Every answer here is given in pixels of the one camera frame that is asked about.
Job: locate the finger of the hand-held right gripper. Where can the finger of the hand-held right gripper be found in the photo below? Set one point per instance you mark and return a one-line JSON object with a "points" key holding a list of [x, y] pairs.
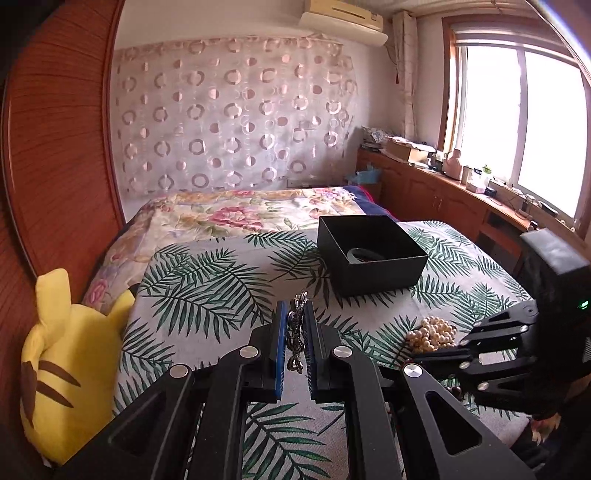
{"points": [[480, 364], [498, 325]]}

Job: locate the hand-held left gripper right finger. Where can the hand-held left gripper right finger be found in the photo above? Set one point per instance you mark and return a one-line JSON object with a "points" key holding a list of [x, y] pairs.
{"points": [[313, 350]]}

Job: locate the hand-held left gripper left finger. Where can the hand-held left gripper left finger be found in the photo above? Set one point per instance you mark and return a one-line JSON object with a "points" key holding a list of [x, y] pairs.
{"points": [[280, 350]]}

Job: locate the black cardboard box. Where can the black cardboard box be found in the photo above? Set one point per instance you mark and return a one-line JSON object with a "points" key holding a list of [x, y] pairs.
{"points": [[369, 277]]}

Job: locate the leaf print cloth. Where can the leaf print cloth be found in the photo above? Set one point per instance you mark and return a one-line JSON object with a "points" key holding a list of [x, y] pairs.
{"points": [[221, 286]]}

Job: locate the green capped bottle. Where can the green capped bottle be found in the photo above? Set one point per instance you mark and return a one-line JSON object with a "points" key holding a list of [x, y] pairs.
{"points": [[486, 171]]}

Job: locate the floral blanket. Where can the floral blanket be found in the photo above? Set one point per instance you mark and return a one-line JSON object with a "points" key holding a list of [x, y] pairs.
{"points": [[221, 217]]}

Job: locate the wooden cabinet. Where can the wooden cabinet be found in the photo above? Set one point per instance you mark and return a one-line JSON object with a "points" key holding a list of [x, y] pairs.
{"points": [[429, 194]]}

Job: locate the dark blue blanket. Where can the dark blue blanket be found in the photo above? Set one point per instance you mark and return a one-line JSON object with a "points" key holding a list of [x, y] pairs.
{"points": [[364, 193]]}

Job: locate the wooden framed window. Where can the wooden framed window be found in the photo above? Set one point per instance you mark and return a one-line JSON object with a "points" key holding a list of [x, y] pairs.
{"points": [[531, 115]]}

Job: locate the blue plastic bag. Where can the blue plastic bag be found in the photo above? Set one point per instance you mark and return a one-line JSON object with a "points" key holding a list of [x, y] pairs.
{"points": [[364, 175]]}

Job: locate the brown cardboard box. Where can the brown cardboard box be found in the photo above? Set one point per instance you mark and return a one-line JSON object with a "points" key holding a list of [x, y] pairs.
{"points": [[408, 150]]}

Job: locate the yellow plush toy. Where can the yellow plush toy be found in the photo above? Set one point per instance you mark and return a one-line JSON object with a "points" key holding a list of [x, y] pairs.
{"points": [[69, 369]]}

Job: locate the stack of printed cloth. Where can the stack of printed cloth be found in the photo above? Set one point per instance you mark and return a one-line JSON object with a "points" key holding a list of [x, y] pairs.
{"points": [[376, 137]]}

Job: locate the circle pattern sheer curtain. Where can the circle pattern sheer curtain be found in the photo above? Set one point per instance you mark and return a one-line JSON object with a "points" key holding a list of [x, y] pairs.
{"points": [[231, 115]]}

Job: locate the beige window curtain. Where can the beige window curtain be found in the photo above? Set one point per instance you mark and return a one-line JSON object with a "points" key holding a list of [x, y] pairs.
{"points": [[405, 74]]}

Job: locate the white air conditioner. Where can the white air conditioner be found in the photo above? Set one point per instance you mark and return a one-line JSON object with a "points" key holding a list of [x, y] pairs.
{"points": [[344, 23]]}

